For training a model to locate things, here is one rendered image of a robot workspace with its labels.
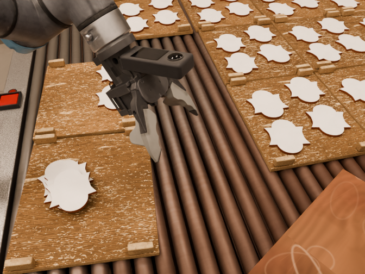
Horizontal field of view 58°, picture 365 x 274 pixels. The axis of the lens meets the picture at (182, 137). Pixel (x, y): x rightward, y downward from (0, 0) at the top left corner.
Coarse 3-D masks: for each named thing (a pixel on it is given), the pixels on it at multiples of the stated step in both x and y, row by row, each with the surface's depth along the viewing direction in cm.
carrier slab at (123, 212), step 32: (32, 160) 96; (96, 160) 96; (128, 160) 96; (32, 192) 88; (128, 192) 88; (32, 224) 82; (64, 224) 82; (96, 224) 82; (128, 224) 82; (32, 256) 76; (64, 256) 76; (96, 256) 76; (128, 256) 76
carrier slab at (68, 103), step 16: (80, 64) 131; (48, 80) 124; (64, 80) 124; (80, 80) 124; (96, 80) 124; (48, 96) 117; (64, 96) 117; (80, 96) 117; (96, 96) 117; (48, 112) 111; (64, 112) 111; (80, 112) 111; (96, 112) 111; (112, 112) 111; (64, 128) 106; (80, 128) 106; (96, 128) 106; (112, 128) 106
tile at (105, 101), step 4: (104, 88) 119; (108, 88) 119; (100, 92) 117; (104, 92) 117; (100, 96) 115; (104, 96) 115; (100, 100) 114; (104, 100) 114; (108, 100) 114; (100, 104) 112; (104, 104) 112; (108, 104) 112; (112, 104) 112; (116, 104) 112; (108, 108) 111; (112, 108) 111
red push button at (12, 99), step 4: (4, 96) 118; (8, 96) 118; (12, 96) 118; (16, 96) 118; (0, 100) 117; (4, 100) 117; (8, 100) 117; (12, 100) 117; (16, 100) 117; (0, 104) 115; (4, 104) 115
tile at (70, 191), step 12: (60, 180) 86; (72, 180) 86; (84, 180) 86; (60, 192) 84; (72, 192) 84; (84, 192) 84; (96, 192) 85; (60, 204) 81; (72, 204) 81; (84, 204) 81
